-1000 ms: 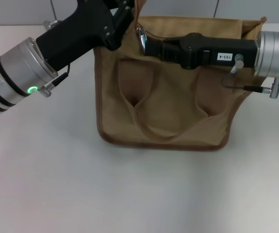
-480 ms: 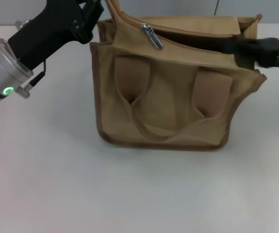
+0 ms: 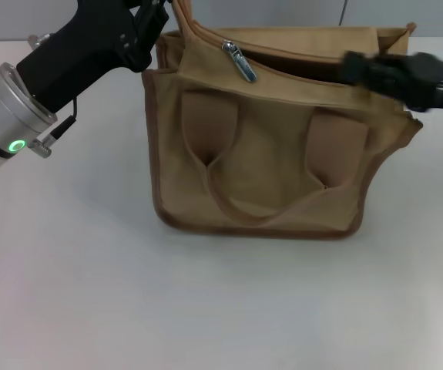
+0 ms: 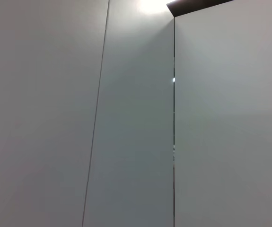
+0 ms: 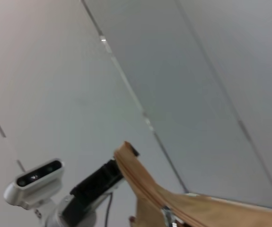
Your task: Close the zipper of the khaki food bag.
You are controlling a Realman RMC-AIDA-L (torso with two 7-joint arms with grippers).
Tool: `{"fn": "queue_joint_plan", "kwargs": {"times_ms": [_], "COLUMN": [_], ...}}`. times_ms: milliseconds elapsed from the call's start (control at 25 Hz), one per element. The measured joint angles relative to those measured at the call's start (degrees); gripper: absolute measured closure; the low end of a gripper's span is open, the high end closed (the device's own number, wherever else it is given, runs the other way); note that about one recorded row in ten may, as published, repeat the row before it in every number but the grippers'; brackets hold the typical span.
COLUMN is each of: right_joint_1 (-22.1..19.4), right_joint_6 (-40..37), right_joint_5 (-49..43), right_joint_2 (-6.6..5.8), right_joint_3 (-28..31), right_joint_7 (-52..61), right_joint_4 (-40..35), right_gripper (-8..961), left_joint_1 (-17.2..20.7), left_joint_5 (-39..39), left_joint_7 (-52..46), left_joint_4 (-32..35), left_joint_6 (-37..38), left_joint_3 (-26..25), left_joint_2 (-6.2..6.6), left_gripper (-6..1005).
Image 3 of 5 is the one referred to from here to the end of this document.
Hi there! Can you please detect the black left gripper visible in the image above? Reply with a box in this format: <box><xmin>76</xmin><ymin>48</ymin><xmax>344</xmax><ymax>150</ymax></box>
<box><xmin>15</xmin><ymin>0</ymin><xmax>170</xmax><ymax>115</ymax></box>

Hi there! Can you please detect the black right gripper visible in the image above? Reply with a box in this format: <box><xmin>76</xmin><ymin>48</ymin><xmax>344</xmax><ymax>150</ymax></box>
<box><xmin>339</xmin><ymin>51</ymin><xmax>443</xmax><ymax>116</ymax></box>

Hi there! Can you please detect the silver metal zipper pull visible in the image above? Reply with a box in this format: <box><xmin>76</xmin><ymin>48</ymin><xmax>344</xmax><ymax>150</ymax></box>
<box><xmin>220</xmin><ymin>39</ymin><xmax>258</xmax><ymax>83</ymax></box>

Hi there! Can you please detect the khaki canvas food bag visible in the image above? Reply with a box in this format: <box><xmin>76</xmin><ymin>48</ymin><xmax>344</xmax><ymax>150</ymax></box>
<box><xmin>141</xmin><ymin>0</ymin><xmax>425</xmax><ymax>241</ymax></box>

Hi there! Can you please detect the metal plug with grey cable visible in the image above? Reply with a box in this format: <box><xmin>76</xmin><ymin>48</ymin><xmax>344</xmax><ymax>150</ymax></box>
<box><xmin>28</xmin><ymin>33</ymin><xmax>55</xmax><ymax>49</ymax></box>

